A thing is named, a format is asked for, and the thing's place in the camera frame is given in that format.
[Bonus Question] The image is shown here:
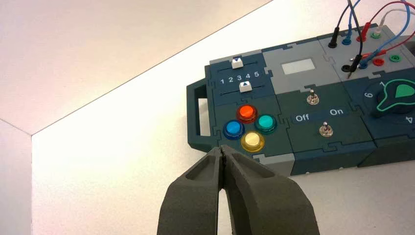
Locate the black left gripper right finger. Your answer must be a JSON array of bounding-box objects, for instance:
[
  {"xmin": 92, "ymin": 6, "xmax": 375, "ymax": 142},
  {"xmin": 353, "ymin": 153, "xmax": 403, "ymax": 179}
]
[{"xmin": 222, "ymin": 144, "xmax": 321, "ymax": 235}]

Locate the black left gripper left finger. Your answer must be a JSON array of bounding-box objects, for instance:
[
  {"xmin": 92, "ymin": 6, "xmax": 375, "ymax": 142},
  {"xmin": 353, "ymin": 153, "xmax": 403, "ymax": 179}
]
[{"xmin": 157, "ymin": 146, "xmax": 225, "ymax": 235}]

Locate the dark teal grey control box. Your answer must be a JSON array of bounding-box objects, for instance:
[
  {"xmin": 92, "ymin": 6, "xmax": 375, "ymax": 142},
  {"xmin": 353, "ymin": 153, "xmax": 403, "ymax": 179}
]
[{"xmin": 186, "ymin": 23, "xmax": 415, "ymax": 177}]

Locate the black patch cable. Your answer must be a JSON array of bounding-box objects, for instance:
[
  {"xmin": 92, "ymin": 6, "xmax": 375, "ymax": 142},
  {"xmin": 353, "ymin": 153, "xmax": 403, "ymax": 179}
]
[{"xmin": 328, "ymin": 0, "xmax": 364, "ymax": 80}]

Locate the blue patch cable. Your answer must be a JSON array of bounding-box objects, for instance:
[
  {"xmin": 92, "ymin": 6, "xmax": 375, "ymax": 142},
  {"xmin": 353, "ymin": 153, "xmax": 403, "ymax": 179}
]
[{"xmin": 342, "ymin": 0, "xmax": 415, "ymax": 70}]

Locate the red patch cable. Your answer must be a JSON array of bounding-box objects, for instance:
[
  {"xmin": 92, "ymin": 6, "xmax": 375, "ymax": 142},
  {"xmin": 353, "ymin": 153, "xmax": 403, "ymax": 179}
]
[{"xmin": 356, "ymin": 0, "xmax": 415, "ymax": 61}]

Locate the white patch cable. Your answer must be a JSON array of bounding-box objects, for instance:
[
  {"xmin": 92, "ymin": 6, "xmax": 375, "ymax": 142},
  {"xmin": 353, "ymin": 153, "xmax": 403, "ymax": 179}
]
[{"xmin": 372, "ymin": 8, "xmax": 409, "ymax": 36}]

